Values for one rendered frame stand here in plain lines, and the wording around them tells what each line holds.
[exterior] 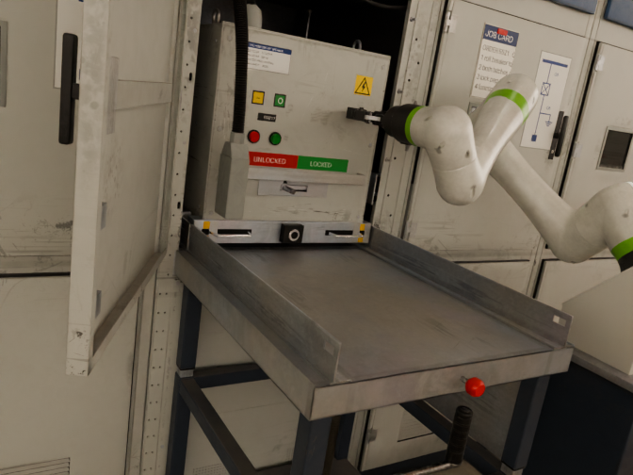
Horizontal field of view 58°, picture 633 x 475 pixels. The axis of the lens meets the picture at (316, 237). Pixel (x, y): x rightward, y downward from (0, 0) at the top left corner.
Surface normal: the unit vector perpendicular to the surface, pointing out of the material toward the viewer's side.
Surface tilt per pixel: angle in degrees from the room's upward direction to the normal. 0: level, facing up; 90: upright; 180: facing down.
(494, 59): 90
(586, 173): 90
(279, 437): 90
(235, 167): 90
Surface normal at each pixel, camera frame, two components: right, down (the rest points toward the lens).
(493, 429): -0.85, 0.00
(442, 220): 0.50, 0.28
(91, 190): 0.07, 0.25
